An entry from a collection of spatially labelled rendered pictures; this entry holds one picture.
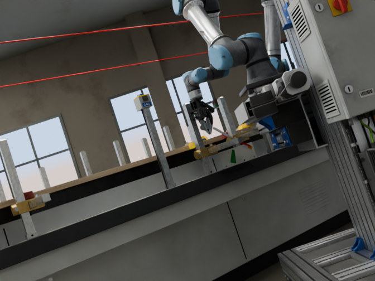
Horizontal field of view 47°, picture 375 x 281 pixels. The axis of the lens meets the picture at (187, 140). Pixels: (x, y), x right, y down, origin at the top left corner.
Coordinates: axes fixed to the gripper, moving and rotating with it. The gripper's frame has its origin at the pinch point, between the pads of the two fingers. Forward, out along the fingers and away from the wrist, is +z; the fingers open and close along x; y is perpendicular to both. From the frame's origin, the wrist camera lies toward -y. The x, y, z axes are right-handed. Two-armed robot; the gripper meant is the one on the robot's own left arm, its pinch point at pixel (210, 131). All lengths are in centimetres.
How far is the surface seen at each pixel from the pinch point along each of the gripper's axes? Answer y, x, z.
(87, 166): -7, -120, -9
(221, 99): -21.1, 1.0, -17.3
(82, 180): 58, -45, 4
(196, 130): 2.1, -7.5, -3.5
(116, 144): -33, -111, -20
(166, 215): 33, -21, 35
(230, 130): -20.2, 0.4, 2.2
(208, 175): 5.8, -6.5, 22.5
